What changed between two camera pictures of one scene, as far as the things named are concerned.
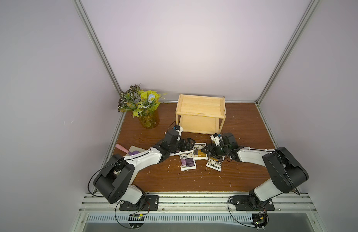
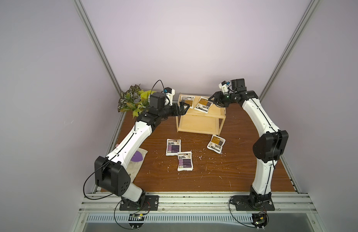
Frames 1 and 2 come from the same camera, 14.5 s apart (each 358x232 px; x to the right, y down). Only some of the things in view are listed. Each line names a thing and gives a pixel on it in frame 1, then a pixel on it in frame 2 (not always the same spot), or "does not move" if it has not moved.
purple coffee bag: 187,160 does not move
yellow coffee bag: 198,154 -> 188,99
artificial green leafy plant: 137,101 does not move
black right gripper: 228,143 -> 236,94
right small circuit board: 260,219 does not move
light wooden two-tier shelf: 201,113 does not move
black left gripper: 184,148 -> 180,112
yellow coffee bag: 215,164 -> 203,105
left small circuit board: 136,217 does not move
